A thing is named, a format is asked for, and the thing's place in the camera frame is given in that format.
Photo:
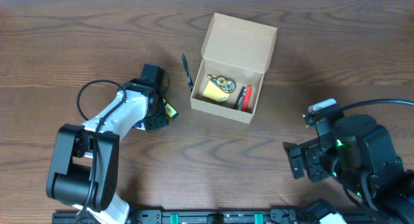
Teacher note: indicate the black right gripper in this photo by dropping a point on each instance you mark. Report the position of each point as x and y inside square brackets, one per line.
[306, 158]

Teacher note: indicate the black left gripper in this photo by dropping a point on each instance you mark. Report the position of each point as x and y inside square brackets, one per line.
[158, 117]

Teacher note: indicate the black pen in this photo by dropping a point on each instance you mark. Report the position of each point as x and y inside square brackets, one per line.
[186, 68]

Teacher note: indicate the red black stapler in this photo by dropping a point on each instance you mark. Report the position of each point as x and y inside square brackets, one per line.
[243, 99]

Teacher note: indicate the yellow sticky note pad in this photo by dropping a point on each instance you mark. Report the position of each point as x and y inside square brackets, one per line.
[215, 93]

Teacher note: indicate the brown cardboard box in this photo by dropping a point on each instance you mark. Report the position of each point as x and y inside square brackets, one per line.
[238, 49]

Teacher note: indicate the correction tape dispenser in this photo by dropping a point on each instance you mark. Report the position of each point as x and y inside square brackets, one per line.
[227, 85]

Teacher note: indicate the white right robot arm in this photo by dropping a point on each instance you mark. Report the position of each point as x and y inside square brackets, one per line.
[359, 154]

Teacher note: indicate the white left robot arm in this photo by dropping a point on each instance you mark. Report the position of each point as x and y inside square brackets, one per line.
[83, 171]

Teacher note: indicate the blue white staples box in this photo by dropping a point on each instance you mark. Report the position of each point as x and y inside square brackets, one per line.
[140, 126]

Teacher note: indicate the yellow highlighter marker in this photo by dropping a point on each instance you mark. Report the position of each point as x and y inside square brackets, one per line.
[170, 110]

